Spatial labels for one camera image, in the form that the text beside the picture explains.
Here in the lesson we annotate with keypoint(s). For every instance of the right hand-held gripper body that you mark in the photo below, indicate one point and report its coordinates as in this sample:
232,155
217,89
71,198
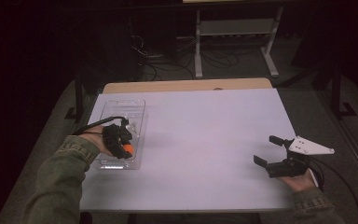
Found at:
287,166

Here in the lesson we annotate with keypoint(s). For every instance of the person's left hand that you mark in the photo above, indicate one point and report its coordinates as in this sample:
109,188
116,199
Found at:
96,140

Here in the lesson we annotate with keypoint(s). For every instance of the clear plastic tray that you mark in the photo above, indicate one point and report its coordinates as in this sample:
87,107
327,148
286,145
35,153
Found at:
136,124

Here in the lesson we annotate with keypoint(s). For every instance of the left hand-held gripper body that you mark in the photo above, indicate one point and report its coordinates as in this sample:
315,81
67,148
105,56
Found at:
115,138

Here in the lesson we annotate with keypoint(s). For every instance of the orange ball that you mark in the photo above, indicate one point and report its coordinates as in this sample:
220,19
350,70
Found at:
130,148

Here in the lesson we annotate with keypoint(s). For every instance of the person's right hand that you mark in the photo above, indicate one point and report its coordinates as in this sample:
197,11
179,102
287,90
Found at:
300,182

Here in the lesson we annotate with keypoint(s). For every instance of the black metal stand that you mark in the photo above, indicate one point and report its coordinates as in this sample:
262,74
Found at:
79,93
337,93

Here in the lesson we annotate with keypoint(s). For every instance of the white metal desk frame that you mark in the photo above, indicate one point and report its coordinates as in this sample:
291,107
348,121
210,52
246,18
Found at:
236,28

